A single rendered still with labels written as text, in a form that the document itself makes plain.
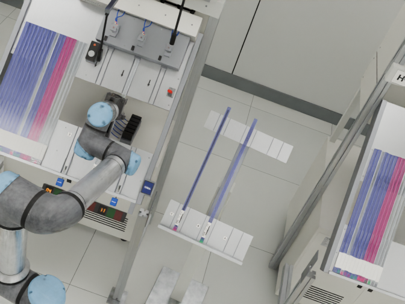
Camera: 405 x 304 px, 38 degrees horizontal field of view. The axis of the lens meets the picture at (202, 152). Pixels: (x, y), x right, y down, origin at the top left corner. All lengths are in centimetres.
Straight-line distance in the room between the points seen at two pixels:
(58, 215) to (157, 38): 94
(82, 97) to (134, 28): 62
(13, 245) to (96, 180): 30
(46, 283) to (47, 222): 39
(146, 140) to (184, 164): 87
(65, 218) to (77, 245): 139
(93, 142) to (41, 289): 49
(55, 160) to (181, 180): 124
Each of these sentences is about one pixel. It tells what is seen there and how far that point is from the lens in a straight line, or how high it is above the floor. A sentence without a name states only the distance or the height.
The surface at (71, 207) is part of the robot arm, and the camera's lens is 162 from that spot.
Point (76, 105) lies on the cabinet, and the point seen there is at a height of 62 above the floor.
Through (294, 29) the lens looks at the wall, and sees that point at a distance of 392.
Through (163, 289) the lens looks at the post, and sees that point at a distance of 292.
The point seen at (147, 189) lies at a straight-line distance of 222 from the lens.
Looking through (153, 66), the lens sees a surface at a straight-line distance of 232.
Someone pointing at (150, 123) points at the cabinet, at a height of 62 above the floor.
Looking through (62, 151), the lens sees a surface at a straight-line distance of 232.
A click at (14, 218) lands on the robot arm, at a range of 163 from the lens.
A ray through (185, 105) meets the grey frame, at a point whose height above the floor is 83.
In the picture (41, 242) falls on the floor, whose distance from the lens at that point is 299.
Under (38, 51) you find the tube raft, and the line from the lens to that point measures 238.
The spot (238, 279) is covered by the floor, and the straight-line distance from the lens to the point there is 308.
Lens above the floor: 243
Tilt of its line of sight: 42 degrees down
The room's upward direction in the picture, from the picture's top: 21 degrees clockwise
